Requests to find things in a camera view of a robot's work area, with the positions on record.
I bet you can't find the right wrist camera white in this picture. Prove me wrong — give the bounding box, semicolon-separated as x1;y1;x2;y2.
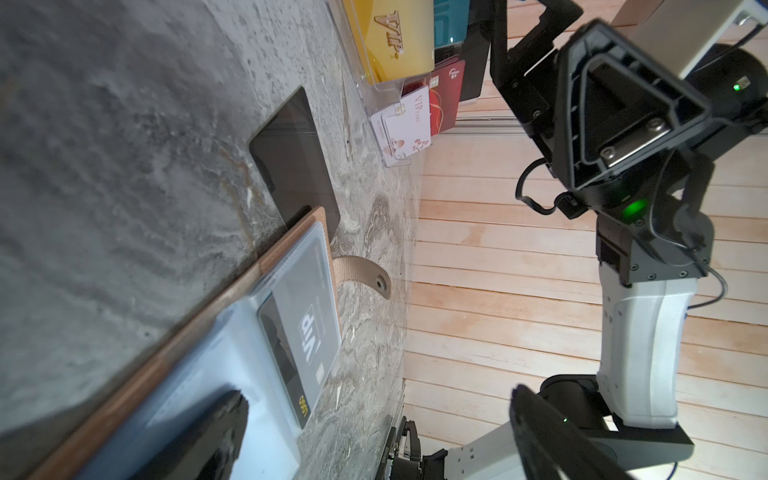
611;0;767;78

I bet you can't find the black credit card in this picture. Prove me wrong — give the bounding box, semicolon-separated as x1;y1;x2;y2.
249;87;340;237

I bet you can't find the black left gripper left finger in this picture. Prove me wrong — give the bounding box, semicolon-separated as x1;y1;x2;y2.
131;390;249;479

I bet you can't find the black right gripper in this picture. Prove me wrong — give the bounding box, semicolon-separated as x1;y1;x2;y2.
490;0;767;285

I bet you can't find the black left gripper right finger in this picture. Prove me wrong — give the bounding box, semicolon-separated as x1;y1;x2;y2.
509;384;631;479

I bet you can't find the teal credit card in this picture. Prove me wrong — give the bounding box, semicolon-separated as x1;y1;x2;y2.
434;0;470;48

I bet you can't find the black credit card right column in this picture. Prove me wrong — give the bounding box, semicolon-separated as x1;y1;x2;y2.
460;22;493;102

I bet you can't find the gold credit card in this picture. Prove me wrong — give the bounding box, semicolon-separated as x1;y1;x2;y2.
342;0;435;85

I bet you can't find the red credit card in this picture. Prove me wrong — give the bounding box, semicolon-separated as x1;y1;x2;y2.
402;55;465;136

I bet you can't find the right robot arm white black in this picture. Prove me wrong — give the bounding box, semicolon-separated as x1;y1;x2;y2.
377;1;767;479

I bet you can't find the clear plastic box corner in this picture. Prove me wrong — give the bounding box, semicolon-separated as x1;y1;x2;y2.
327;1;435;167

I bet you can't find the dark grey credit card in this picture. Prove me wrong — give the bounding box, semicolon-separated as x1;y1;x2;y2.
253;222;341;429

